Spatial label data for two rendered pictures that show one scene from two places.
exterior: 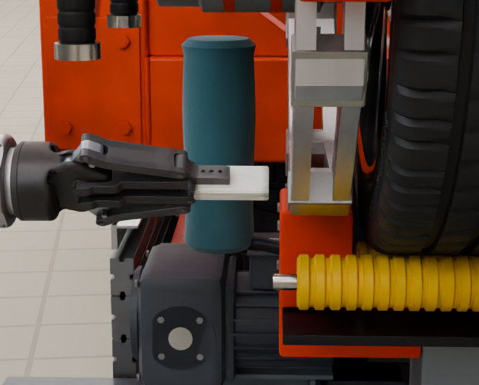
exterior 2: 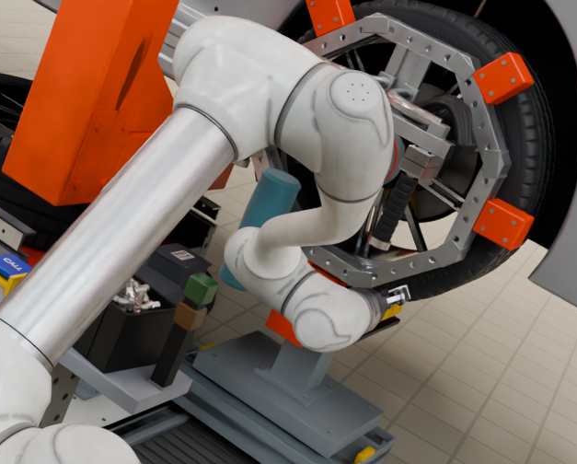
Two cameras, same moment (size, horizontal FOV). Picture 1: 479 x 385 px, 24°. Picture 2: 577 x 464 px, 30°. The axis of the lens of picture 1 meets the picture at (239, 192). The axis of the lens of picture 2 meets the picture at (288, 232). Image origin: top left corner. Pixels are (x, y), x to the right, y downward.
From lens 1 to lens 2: 217 cm
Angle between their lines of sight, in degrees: 67
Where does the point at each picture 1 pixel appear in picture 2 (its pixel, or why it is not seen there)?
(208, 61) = (292, 195)
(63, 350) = not seen: outside the picture
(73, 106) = (86, 169)
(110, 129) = (96, 183)
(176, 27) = (142, 114)
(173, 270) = (162, 286)
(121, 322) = not seen: hidden behind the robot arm
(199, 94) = (282, 211)
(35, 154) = (381, 300)
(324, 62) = (462, 252)
